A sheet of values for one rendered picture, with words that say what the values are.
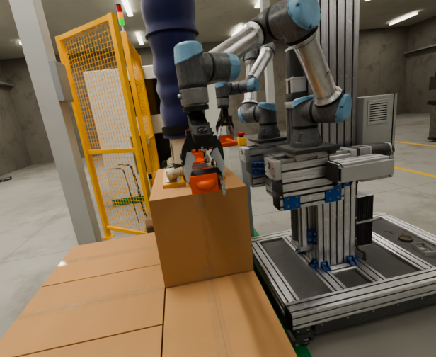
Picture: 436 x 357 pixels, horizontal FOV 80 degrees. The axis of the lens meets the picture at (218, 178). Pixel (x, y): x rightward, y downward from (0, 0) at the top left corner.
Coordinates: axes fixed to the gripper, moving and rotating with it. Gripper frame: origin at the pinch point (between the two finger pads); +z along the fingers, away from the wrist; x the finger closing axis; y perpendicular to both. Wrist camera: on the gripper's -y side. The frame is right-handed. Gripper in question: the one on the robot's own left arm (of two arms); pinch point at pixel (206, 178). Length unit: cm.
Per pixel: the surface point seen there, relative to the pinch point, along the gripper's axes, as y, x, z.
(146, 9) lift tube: 53, 9, -61
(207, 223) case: 29.3, -1.1, 26.5
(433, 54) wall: 943, -1145, -144
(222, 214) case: 29.1, -8.0, 24.0
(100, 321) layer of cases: 19, 45, 53
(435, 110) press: 444, -597, 41
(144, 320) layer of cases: 14, 28, 53
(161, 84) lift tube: 55, 8, -32
